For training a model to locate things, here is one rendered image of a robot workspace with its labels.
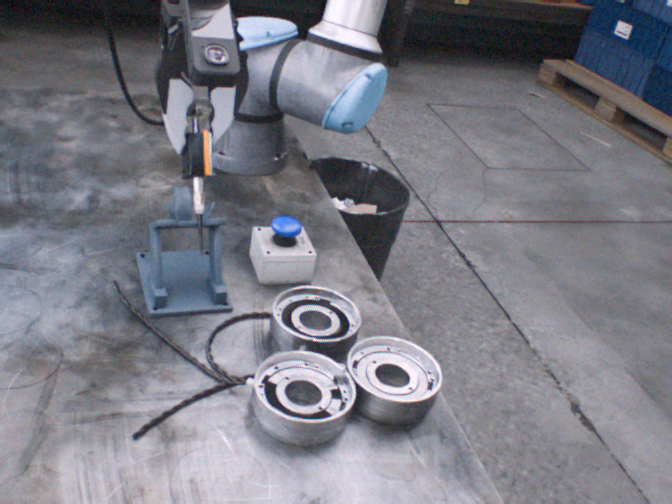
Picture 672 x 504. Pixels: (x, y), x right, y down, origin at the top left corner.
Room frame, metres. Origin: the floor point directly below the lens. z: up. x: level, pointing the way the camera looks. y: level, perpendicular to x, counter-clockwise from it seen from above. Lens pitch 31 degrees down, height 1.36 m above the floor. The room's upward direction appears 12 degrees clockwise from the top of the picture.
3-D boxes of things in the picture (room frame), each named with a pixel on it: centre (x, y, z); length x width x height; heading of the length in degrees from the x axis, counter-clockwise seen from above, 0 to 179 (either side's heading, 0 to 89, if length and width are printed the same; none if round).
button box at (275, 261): (0.85, 0.07, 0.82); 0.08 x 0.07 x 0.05; 23
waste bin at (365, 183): (1.90, -0.01, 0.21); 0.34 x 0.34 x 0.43
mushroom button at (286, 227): (0.84, 0.07, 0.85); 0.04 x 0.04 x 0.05
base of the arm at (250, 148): (1.16, 0.18, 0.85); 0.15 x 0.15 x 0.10
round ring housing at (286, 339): (0.71, 0.00, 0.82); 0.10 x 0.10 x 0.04
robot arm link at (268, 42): (1.16, 0.18, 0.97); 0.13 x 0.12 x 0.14; 71
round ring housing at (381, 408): (0.64, -0.09, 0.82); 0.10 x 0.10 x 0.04
